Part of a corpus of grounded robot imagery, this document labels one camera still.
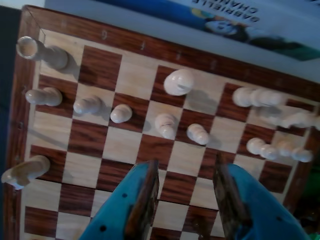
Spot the blue illustrated panda book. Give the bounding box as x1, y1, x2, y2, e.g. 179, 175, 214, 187
94, 0, 320, 62

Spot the white Gabrielle Chanel book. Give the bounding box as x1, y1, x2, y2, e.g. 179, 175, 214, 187
172, 0, 320, 48

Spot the white wooden knight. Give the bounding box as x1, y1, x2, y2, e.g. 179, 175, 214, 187
264, 109, 320, 131
0, 154, 51, 191

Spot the green plastic tray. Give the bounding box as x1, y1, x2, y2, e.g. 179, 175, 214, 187
293, 167, 320, 240

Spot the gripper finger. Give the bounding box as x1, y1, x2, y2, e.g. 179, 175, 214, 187
78, 159, 160, 240
212, 153, 311, 240

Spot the dark grey desk mat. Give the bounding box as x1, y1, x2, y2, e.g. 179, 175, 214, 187
0, 6, 23, 176

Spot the white wooden pawn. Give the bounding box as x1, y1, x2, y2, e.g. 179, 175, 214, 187
186, 123, 210, 146
277, 140, 314, 163
72, 95, 103, 115
109, 103, 133, 124
24, 87, 63, 107
246, 137, 279, 161

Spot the white wooden bishop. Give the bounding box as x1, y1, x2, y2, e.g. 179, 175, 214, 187
232, 86, 287, 108

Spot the white wooden rook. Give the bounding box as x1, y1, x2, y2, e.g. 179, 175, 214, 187
16, 36, 69, 71

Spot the wooden chess board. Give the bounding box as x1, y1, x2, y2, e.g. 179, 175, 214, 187
3, 4, 320, 240

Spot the white wooden king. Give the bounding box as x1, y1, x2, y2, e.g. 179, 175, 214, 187
163, 69, 195, 96

